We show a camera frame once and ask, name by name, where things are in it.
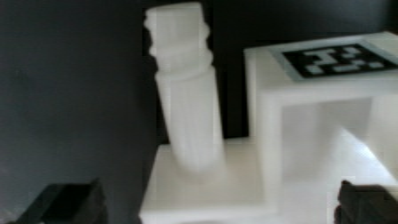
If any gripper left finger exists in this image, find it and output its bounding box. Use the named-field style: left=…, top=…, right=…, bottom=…
left=14, top=179, right=108, bottom=224

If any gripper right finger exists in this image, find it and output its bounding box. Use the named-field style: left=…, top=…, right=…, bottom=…
left=334, top=180, right=398, bottom=224

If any white chair seat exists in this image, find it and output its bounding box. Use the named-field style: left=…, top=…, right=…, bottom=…
left=140, top=32, right=398, bottom=224

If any white tagged block part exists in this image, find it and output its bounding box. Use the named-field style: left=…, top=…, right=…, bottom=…
left=143, top=2, right=223, bottom=174

